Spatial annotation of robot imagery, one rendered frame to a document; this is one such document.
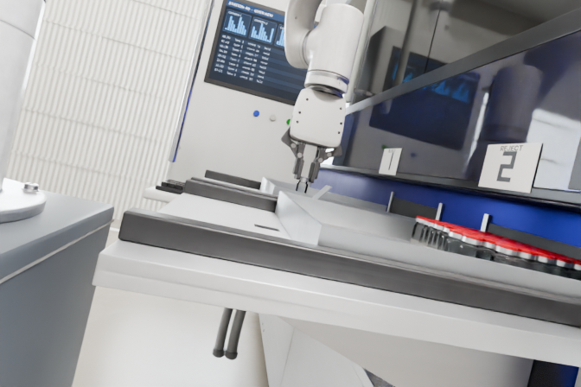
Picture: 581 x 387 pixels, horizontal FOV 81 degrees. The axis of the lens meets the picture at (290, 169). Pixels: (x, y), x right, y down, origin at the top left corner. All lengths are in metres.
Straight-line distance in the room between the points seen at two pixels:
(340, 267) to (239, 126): 0.99
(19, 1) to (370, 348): 0.42
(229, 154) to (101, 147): 2.92
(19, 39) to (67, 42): 3.93
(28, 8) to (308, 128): 0.44
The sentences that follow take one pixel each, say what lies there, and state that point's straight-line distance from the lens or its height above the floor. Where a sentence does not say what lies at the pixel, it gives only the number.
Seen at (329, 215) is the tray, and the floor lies 0.89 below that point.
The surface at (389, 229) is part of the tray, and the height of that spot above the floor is 0.89.
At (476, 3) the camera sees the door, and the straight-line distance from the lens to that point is 0.75.
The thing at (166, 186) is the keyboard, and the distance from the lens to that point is 1.04.
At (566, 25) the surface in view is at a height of 1.19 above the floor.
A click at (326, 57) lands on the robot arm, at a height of 1.16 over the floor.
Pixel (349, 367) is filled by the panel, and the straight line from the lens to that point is 0.85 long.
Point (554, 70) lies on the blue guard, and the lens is 0.52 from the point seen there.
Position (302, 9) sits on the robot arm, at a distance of 0.74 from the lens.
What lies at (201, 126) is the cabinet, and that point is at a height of 1.02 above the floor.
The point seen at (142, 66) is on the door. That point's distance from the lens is 4.02.
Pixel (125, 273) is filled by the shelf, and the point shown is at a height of 0.87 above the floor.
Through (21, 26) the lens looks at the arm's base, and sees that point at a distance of 0.37.
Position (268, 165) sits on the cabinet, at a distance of 1.21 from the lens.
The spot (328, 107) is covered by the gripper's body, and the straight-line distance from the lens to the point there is 0.66.
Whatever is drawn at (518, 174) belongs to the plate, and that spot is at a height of 1.01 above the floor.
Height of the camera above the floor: 0.95
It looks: level
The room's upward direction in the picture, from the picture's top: 14 degrees clockwise
